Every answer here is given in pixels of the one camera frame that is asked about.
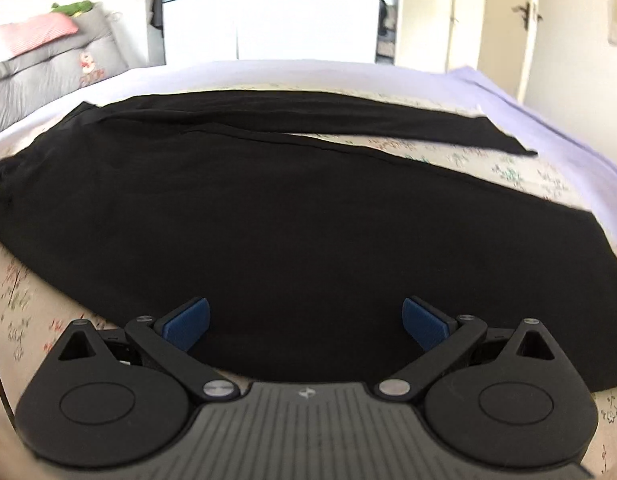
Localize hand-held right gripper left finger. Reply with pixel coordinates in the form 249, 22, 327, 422
57, 297, 240, 403

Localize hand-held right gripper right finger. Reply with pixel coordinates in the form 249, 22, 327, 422
375, 297, 558, 404

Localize black pants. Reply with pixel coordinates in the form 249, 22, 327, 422
0, 89, 617, 395

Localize floral printed blanket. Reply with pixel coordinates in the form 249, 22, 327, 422
0, 82, 617, 480

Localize grey headboard cushion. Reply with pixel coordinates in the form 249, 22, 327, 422
0, 2, 129, 136

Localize cream closet door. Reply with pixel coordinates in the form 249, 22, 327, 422
446, 0, 489, 73

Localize open shelf with items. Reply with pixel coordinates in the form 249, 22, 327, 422
376, 0, 404, 65

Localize blue and white wardrobe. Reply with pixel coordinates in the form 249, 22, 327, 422
161, 0, 380, 66

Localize pink striped pillow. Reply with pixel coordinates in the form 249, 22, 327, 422
0, 12, 80, 58

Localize green plush toy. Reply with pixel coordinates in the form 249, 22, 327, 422
51, 0, 94, 16

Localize black cable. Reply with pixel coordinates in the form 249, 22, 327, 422
0, 337, 16, 428

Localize white door with black handle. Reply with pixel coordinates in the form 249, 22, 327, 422
481, 0, 544, 103

